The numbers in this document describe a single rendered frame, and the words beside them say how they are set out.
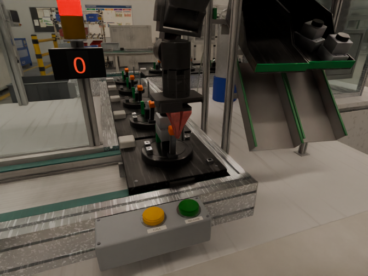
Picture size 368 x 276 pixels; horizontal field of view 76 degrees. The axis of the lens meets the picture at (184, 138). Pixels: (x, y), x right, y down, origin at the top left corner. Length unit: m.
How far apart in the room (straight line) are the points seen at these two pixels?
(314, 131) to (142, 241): 0.56
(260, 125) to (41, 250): 0.57
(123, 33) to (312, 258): 7.66
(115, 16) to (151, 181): 10.70
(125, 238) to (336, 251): 0.43
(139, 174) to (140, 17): 10.65
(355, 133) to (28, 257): 1.90
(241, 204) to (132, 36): 7.50
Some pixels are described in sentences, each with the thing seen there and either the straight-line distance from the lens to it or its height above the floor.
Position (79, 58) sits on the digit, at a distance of 0.65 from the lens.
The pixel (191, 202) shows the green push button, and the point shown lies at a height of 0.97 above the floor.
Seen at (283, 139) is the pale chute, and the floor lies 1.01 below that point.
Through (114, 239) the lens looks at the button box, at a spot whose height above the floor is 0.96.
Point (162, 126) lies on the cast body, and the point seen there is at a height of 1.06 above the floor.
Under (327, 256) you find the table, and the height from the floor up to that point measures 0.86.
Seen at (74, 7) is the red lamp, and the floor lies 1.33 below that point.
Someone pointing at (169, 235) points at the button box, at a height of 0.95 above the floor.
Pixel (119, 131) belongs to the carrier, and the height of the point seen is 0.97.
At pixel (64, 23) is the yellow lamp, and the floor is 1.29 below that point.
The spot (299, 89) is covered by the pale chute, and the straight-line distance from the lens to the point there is 0.83.
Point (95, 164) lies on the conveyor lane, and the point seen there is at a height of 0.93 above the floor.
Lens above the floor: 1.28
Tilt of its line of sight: 25 degrees down
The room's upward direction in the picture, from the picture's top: straight up
